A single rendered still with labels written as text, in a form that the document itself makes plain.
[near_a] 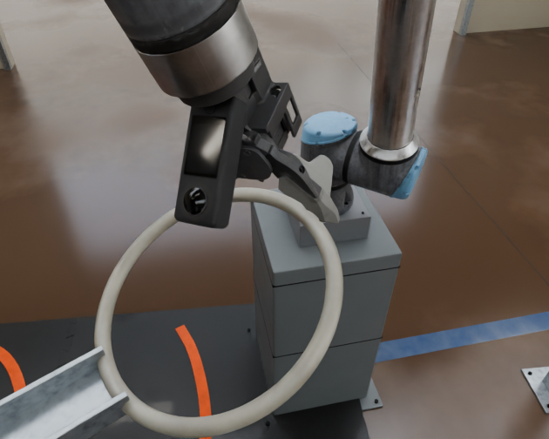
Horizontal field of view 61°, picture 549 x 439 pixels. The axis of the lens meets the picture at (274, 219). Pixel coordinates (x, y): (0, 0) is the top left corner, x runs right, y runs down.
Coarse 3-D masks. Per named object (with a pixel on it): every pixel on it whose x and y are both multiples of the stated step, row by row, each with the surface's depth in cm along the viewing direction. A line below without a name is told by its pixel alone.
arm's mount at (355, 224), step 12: (360, 204) 143; (288, 216) 150; (348, 216) 138; (360, 216) 138; (300, 228) 136; (336, 228) 138; (348, 228) 140; (360, 228) 141; (300, 240) 139; (312, 240) 140; (336, 240) 142
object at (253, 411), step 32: (256, 192) 95; (160, 224) 99; (320, 224) 86; (128, 256) 96; (96, 320) 90; (320, 320) 75; (320, 352) 72; (288, 384) 71; (160, 416) 74; (224, 416) 71; (256, 416) 70
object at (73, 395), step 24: (96, 360) 84; (48, 384) 80; (72, 384) 83; (96, 384) 83; (0, 408) 76; (24, 408) 79; (48, 408) 80; (72, 408) 80; (96, 408) 75; (120, 408) 77; (0, 432) 77; (24, 432) 77; (48, 432) 77; (72, 432) 73; (96, 432) 77
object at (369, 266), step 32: (256, 224) 155; (288, 224) 149; (384, 224) 149; (256, 256) 168; (288, 256) 138; (320, 256) 138; (352, 256) 138; (384, 256) 138; (256, 288) 184; (288, 288) 138; (320, 288) 141; (352, 288) 145; (384, 288) 148; (256, 320) 203; (288, 320) 148; (352, 320) 155; (384, 320) 160; (288, 352) 160; (352, 352) 168; (320, 384) 178; (352, 384) 184
